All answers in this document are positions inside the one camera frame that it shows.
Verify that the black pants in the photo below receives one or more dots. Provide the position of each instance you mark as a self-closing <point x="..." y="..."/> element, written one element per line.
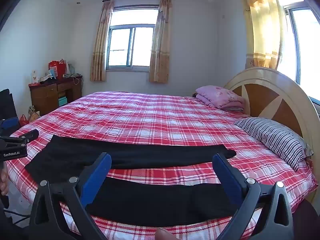
<point x="150" y="152"/>

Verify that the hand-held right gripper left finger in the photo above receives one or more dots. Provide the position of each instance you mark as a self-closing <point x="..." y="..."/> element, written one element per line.
<point x="97" y="177"/>

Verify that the blue and white box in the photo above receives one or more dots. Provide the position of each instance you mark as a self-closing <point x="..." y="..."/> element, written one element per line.
<point x="53" y="73"/>

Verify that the folded pink blanket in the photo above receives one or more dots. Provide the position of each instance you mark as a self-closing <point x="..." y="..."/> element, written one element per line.
<point x="220" y="96"/>

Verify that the red gift bag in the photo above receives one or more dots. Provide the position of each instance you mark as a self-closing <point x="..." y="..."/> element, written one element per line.
<point x="58" y="67"/>

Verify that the yellow floral curtain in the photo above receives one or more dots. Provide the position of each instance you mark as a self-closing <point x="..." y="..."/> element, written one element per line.
<point x="262" y="25"/>

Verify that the sliding window with grey frame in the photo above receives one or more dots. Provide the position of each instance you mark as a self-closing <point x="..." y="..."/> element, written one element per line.
<point x="132" y="45"/>

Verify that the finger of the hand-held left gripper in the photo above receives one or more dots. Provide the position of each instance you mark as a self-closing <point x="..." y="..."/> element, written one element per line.
<point x="27" y="137"/>
<point x="11" y="124"/>

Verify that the white bottle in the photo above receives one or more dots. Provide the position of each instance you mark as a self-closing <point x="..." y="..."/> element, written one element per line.
<point x="34" y="76"/>

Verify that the small red bag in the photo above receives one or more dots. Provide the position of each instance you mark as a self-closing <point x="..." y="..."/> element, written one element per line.
<point x="23" y="120"/>

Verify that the beige floral curtain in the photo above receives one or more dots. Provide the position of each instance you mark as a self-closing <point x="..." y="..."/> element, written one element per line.
<point x="161" y="45"/>
<point x="101" y="45"/>

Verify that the large bright window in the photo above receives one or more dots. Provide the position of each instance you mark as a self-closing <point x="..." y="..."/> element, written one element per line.
<point x="307" y="42"/>

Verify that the bed with red plaid sheet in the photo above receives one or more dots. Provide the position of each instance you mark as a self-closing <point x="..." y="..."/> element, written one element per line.
<point x="150" y="115"/>

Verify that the person's dark clothing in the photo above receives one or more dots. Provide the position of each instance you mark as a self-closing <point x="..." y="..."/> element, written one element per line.
<point x="306" y="222"/>

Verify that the striped pillow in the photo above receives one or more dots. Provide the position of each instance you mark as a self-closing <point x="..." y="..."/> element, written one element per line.
<point x="275" y="137"/>

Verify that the person's right hand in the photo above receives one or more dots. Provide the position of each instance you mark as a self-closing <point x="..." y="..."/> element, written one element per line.
<point x="165" y="234"/>

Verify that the teal box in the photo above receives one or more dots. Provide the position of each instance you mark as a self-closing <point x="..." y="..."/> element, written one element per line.
<point x="62" y="101"/>

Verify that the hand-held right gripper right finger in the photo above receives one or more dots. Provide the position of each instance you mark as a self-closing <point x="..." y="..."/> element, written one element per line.
<point x="225" y="177"/>

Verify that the patterned bag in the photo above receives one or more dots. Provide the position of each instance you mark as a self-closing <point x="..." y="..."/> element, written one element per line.
<point x="33" y="115"/>

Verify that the brown wooden dresser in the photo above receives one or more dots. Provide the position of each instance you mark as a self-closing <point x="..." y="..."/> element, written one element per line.
<point x="43" y="97"/>

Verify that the wooden bed headboard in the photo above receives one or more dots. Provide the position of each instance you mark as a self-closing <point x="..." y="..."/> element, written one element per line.
<point x="262" y="97"/>

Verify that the black upright panel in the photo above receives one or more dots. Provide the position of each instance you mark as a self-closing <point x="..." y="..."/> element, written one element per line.
<point x="7" y="105"/>

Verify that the person's left hand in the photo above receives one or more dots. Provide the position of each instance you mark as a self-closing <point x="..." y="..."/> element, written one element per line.
<point x="3" y="182"/>

